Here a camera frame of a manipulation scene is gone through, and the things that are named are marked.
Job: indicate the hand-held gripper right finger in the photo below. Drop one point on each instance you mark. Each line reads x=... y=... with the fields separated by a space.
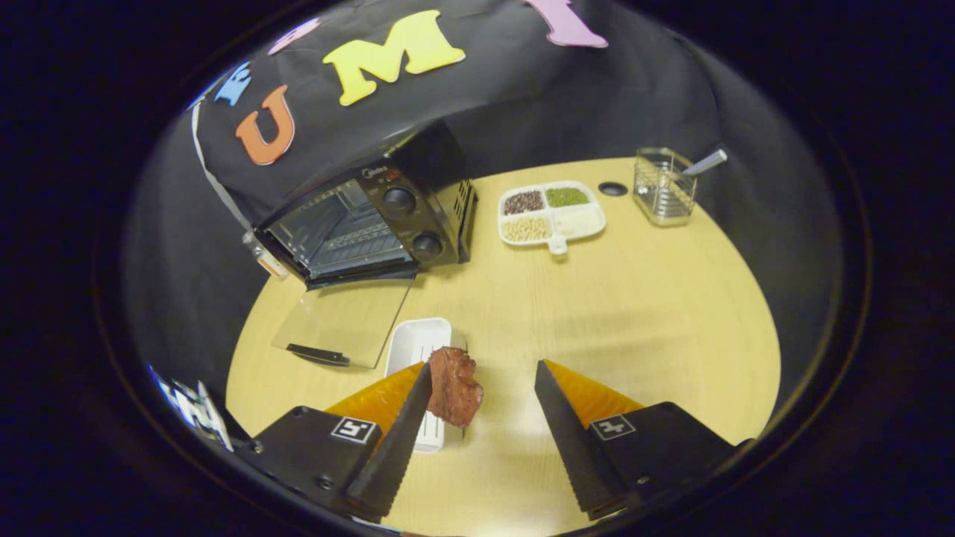
x=574 y=447

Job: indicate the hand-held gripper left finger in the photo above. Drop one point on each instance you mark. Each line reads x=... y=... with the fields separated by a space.
x=399 y=455

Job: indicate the brown meat piece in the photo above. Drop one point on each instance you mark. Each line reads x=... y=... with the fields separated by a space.
x=455 y=388

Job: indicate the black toaster oven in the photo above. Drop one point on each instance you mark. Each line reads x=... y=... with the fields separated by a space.
x=399 y=201

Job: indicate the white rectangular tray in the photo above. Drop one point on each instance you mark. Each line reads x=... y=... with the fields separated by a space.
x=418 y=343

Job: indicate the black and white patterned object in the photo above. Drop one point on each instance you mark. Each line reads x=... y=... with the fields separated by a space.
x=195 y=406

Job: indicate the white divided plate of grains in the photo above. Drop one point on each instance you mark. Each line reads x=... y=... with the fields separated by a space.
x=582 y=221

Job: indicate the black table grommet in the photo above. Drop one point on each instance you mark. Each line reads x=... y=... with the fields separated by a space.
x=612 y=189

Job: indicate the metal spoon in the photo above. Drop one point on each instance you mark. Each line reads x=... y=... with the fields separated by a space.
x=705 y=162

